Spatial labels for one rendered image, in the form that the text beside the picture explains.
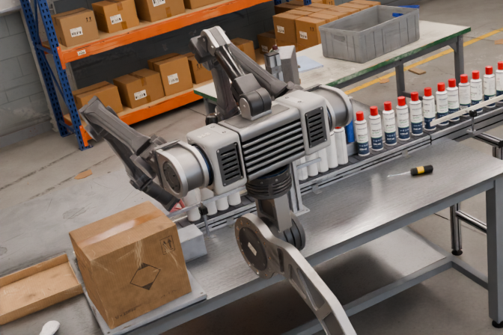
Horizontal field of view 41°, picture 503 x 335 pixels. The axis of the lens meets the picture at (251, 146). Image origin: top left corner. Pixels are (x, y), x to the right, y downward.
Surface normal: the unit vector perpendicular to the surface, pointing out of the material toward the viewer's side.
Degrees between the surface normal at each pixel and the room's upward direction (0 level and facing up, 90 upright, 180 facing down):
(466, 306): 0
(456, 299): 0
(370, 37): 90
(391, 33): 90
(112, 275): 90
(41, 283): 0
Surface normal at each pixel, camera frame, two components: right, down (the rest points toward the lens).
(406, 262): -0.16, -0.90
